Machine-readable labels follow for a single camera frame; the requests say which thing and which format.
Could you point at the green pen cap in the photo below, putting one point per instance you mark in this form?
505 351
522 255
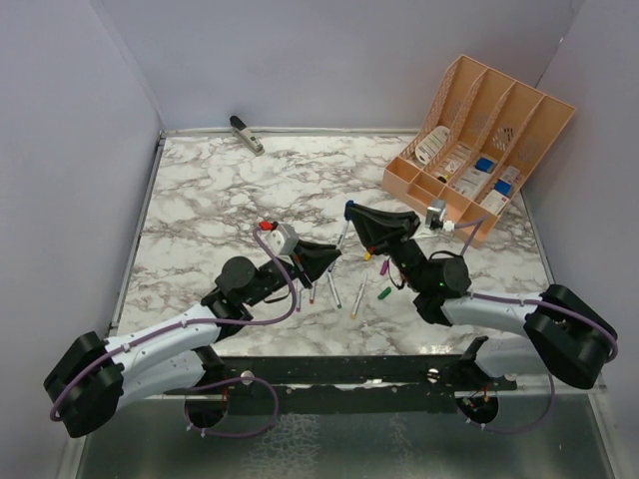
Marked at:
384 293

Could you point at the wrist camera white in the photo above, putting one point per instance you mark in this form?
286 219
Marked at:
282 240
435 218

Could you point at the purple pen cap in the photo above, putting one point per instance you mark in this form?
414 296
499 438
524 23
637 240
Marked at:
384 267

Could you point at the red marker pen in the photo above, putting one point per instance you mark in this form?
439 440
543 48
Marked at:
313 293

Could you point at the blue marker pen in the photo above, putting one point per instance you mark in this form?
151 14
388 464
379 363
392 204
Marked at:
342 235

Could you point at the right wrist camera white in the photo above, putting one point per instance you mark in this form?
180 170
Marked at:
435 218

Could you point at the blue eraser box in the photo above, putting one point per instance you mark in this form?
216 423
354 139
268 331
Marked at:
504 188
485 164

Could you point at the black mounting rail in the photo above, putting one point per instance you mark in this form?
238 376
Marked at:
347 384

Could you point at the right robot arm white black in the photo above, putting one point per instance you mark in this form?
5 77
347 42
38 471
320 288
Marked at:
553 331

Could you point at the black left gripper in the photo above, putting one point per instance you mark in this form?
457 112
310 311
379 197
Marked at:
313 260

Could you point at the grey black stapler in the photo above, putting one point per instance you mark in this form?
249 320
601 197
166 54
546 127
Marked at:
246 136

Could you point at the white oval tag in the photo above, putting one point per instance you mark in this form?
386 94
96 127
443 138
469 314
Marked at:
431 144

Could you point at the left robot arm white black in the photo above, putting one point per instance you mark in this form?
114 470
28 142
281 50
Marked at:
98 376

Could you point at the white card packet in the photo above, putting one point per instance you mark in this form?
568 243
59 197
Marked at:
471 182

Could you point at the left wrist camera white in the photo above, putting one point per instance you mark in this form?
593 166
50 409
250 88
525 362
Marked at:
282 240

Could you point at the peach desk file organizer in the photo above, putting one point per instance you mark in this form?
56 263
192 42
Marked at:
488 114

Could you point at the white red box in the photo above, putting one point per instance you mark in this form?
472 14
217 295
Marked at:
509 175

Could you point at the yellow marker pen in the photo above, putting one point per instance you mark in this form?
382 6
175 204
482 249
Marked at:
358 297

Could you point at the green marker pen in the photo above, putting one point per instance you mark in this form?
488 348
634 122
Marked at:
333 290

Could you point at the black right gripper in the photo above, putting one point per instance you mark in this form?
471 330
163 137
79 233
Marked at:
374 228

